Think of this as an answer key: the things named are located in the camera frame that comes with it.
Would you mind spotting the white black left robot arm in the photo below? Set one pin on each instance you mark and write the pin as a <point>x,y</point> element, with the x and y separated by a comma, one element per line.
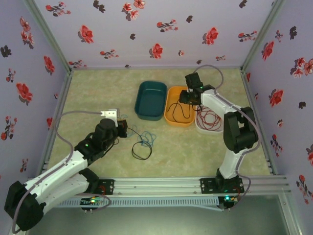
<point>56,173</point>

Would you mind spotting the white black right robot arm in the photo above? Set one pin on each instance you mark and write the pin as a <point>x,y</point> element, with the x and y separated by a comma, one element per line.
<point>212,100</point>

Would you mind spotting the orange plastic bin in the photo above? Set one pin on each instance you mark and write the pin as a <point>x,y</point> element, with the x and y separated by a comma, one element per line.
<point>171,95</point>

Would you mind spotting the teal plastic bin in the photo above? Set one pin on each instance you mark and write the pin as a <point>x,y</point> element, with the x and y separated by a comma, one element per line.
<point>150,100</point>

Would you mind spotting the white plastic bin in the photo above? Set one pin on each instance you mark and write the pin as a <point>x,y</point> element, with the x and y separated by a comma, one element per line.
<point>210,131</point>

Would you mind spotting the aluminium corner beam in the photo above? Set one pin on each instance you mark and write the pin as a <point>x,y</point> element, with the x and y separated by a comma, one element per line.
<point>290,215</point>

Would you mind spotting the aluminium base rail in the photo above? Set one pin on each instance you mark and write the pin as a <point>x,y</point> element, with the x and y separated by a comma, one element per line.
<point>156,187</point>

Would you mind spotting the aluminium frame post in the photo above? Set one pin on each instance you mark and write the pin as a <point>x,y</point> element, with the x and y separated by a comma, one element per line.
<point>262,31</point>
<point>47,31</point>

